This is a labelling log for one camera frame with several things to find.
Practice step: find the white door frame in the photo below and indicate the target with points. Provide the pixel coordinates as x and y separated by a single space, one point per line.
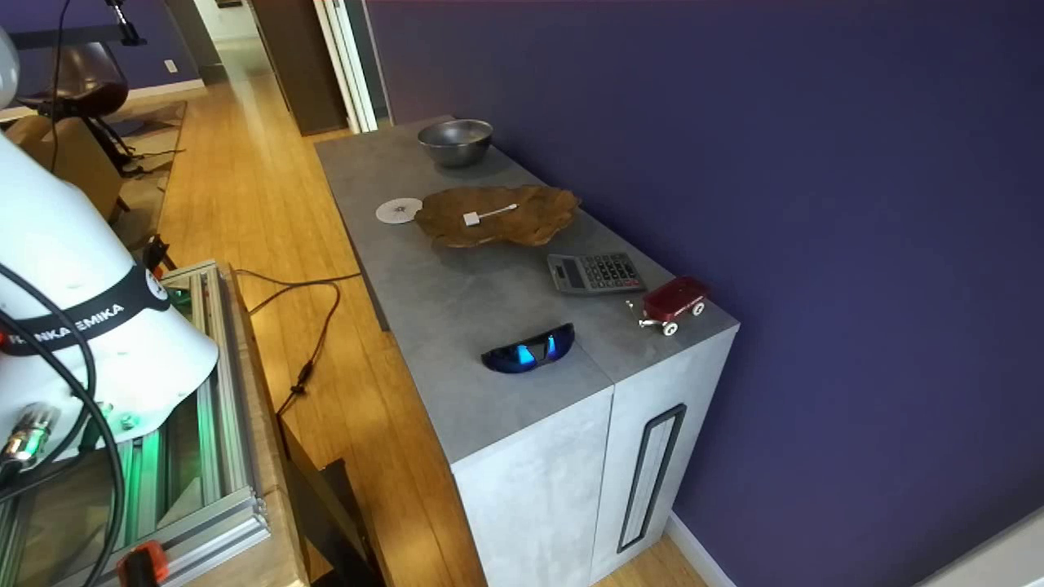
354 60

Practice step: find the grey calculator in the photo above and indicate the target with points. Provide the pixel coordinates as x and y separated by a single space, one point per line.
591 273

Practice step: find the round metal bowl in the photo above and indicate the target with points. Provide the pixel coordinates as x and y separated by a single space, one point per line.
455 138

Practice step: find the grey concrete-look cabinet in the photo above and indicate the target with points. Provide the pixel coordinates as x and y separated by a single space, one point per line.
456 295

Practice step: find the aluminium frame robot cart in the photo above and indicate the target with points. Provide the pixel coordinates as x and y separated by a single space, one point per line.
223 435

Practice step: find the white round coaster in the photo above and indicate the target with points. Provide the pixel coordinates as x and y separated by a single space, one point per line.
400 210

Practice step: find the brown wooden key bowl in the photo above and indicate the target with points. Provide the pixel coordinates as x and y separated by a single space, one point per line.
524 223

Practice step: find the orange clamp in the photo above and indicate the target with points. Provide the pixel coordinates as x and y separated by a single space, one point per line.
145 567

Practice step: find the small white key fob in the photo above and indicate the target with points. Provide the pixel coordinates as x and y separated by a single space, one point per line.
469 221

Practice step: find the black office chair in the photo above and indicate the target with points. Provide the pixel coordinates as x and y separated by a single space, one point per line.
88 82

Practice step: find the black sunglasses blue lenses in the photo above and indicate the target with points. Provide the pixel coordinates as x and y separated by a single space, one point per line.
525 349

